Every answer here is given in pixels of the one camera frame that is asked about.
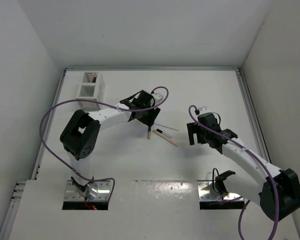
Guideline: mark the black white eyeliner pen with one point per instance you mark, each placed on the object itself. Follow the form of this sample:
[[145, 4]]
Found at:
[[164, 133]]

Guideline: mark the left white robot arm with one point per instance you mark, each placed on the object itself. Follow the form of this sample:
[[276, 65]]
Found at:
[[80, 134]]

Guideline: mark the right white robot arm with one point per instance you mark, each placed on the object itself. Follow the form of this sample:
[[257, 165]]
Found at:
[[276, 191]]

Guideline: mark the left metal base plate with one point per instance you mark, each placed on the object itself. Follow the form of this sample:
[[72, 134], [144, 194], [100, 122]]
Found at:
[[94, 192]]

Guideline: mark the metal base plate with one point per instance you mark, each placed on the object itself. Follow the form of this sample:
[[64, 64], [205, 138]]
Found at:
[[207, 194], [94, 192]]

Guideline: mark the gold makeup pencil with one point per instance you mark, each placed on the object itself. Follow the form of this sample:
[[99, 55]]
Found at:
[[164, 137]]

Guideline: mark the thin clear silver stick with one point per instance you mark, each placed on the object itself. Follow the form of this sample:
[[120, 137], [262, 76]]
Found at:
[[166, 127]]

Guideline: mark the white slotted organizer box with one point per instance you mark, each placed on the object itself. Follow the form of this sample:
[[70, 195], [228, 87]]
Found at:
[[91, 91]]

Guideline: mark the dark green gold mascara tube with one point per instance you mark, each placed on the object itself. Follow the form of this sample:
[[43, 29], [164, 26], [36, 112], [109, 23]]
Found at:
[[149, 132]]

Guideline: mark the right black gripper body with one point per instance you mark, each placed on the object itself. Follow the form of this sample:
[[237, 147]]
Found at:
[[204, 136]]

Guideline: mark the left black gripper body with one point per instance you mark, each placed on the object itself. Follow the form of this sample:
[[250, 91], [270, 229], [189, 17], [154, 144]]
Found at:
[[147, 117]]

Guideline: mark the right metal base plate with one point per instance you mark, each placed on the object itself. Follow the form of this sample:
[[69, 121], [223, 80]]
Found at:
[[207, 194]]

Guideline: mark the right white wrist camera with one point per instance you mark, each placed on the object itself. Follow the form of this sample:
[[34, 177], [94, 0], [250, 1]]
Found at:
[[204, 110]]

